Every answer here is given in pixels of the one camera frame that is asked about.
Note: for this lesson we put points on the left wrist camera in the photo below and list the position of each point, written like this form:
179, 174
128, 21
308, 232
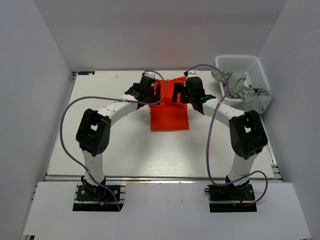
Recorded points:
148, 79

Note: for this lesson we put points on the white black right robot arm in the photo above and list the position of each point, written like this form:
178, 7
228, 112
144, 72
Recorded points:
247, 134

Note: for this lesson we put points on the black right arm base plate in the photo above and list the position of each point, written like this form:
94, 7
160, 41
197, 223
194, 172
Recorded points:
225, 199

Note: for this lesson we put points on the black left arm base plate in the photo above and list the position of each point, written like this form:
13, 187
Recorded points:
84, 201

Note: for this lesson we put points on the grey t-shirt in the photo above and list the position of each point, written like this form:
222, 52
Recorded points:
233, 82

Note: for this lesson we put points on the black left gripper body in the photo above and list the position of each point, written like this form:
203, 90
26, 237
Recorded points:
150, 94

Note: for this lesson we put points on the dark label sticker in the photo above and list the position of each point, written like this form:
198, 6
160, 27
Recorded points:
86, 73

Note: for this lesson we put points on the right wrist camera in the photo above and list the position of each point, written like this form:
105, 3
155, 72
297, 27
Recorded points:
193, 82

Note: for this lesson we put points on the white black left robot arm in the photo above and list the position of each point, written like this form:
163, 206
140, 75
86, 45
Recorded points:
93, 134

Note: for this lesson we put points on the white plastic laundry basket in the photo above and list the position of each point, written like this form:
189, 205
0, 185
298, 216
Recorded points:
255, 76

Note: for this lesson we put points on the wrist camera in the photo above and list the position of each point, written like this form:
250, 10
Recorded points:
148, 79
193, 82

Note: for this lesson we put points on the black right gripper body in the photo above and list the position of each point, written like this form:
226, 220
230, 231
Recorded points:
188, 97

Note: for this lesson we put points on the orange t-shirt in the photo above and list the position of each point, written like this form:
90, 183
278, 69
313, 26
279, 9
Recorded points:
168, 115

